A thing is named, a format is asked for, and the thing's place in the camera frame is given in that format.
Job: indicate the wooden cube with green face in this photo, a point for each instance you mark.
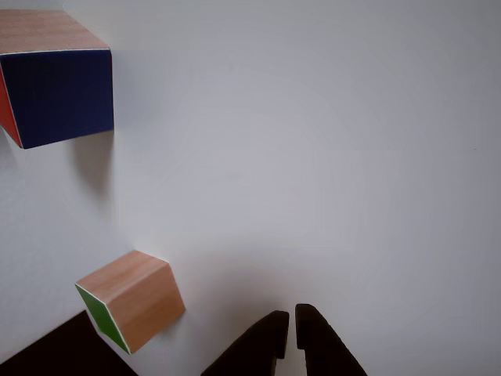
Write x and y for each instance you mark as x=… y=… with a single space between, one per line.
x=141 y=301

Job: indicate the wooden cube with red face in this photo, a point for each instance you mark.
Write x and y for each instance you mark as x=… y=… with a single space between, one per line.
x=62 y=94

